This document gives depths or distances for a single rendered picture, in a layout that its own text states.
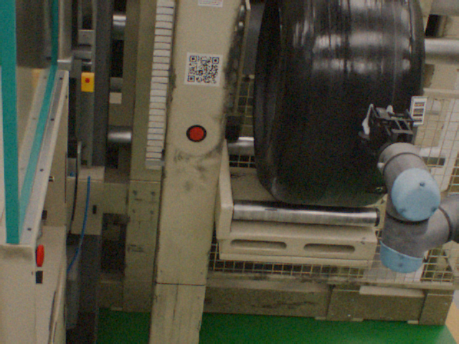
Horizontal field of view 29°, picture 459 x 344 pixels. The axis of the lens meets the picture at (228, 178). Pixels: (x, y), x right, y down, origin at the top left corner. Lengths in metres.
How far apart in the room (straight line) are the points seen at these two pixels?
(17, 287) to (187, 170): 0.78
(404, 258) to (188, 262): 0.79
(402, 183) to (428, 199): 0.05
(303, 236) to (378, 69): 0.47
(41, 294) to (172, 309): 0.59
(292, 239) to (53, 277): 0.56
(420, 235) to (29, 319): 0.65
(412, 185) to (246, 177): 0.93
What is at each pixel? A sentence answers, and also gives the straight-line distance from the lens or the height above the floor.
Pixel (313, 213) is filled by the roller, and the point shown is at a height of 0.91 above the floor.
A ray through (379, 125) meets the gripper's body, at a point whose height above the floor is 1.30.
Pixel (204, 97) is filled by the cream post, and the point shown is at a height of 1.15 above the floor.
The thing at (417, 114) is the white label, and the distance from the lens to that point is 1.85.
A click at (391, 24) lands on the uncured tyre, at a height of 1.39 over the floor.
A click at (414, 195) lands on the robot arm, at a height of 1.30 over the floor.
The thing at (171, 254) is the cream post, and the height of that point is 0.71.
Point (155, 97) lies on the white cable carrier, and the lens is 1.97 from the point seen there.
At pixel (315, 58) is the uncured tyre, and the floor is 1.33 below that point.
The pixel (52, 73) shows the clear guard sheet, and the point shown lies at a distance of 1.74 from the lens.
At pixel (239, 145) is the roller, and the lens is 2.27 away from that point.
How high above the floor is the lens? 2.09
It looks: 34 degrees down
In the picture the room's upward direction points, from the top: 8 degrees clockwise
